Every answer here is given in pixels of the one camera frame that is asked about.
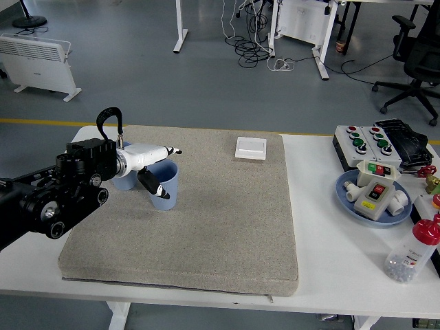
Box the white desk leg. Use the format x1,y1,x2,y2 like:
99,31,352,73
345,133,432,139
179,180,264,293
173,0,189,54
311,0,340,81

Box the white push-button control box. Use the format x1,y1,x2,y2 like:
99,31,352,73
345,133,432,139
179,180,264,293
332,125,379,172
362,126,404,168

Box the black cable bundle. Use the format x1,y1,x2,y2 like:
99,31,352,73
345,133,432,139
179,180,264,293
225,0,276,68

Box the white wall switch plate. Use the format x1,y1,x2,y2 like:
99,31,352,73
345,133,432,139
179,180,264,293
234,136,268,160

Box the red emergency stop button box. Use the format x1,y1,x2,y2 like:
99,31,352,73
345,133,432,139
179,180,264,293
410,193,440,230

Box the beige switch red black buttons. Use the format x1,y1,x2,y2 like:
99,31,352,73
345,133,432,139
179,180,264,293
353,179,396,221

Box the white coiled cable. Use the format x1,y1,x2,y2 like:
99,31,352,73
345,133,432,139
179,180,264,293
267,57,296,73

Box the black office chair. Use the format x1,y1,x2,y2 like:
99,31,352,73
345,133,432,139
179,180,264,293
371,0,440,127

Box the white panel heater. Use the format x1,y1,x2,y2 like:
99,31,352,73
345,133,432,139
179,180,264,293
0,33,83,102
267,0,333,46

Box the blue round plate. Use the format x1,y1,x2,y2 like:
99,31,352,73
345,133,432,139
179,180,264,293
335,169,413,228

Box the long white hanging cable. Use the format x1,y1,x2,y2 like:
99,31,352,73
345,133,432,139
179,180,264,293
219,0,239,41

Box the black desk frame leg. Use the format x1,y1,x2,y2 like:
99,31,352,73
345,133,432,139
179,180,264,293
335,0,362,56

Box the green crate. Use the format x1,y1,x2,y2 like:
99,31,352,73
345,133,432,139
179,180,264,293
411,318,440,330

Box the brass valve red handwheel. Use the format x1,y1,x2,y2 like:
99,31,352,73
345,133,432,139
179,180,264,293
417,165,440,195

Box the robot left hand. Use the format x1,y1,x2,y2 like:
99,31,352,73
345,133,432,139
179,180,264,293
120,143,184,201

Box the white table leg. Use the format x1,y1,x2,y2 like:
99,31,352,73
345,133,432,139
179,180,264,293
105,301,131,330
353,314,382,330

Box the clear bottle red cap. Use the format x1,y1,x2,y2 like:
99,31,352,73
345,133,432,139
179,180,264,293
384,213,440,285

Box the grey-brown cushion mat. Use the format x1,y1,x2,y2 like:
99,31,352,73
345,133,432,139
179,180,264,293
57,124,300,297

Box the black fan stand base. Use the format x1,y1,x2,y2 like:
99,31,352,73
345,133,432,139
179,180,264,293
12,0,48,28

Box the blue ribbed plastic cup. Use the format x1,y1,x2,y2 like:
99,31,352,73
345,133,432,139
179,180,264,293
111,142,138,191
148,161,179,211

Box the white pipe fitting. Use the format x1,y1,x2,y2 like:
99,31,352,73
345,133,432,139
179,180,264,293
388,190,410,217
344,181,362,204

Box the beige switch green red buttons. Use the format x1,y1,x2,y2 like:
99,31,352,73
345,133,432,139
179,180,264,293
355,159,402,188

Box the black foot pedal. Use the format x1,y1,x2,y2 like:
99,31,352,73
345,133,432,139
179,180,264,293
373,118,433,170

